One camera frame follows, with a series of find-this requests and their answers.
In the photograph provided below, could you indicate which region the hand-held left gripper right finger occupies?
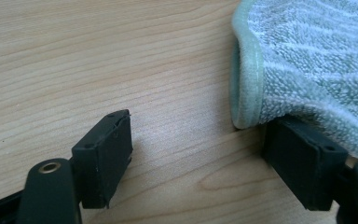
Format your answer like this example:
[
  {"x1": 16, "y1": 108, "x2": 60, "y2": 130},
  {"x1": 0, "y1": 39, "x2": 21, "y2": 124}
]
[{"x1": 262, "y1": 116, "x2": 349, "y2": 212}]

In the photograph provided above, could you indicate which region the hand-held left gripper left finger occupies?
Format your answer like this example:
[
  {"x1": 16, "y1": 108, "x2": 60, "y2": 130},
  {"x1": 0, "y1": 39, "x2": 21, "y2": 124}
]
[{"x1": 71, "y1": 108, "x2": 134, "y2": 209}]

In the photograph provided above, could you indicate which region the light green striped towel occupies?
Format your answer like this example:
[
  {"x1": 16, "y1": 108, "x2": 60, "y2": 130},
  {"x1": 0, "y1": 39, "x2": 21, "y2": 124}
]
[{"x1": 229, "y1": 0, "x2": 358, "y2": 164}]

